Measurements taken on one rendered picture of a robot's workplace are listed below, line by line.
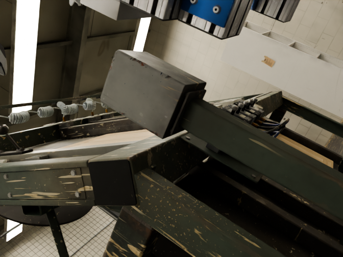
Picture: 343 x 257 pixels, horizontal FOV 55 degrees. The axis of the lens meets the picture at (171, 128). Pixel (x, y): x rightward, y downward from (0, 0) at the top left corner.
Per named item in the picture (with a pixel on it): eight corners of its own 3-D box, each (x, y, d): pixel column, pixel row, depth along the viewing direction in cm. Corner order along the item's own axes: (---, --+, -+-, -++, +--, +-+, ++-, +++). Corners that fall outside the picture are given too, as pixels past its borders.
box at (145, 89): (189, 87, 60) (114, 48, 66) (166, 142, 64) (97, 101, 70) (211, 84, 71) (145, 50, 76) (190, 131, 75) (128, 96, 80)
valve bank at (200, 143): (284, 135, 78) (199, 91, 86) (256, 184, 83) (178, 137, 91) (302, 111, 122) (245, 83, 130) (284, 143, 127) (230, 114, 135)
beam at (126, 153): (139, 207, 69) (129, 157, 68) (94, 207, 75) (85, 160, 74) (284, 103, 264) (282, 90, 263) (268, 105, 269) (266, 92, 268)
